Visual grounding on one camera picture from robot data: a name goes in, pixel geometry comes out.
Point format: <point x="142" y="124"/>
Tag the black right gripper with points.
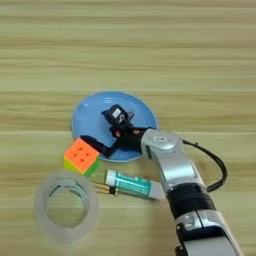
<point x="130" y="138"/>

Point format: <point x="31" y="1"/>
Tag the orange and green puzzle cube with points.
<point x="81" y="156"/>

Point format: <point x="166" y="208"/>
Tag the blue round plate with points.
<point x="93" y="116"/>

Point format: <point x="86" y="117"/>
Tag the gold and black pen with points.
<point x="103" y="189"/>

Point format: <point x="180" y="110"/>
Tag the green and white glue stick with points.
<point x="133" y="184"/>

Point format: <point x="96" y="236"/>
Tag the clear tape roll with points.
<point x="41" y="213"/>

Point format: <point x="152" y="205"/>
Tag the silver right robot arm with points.
<point x="180" y="170"/>

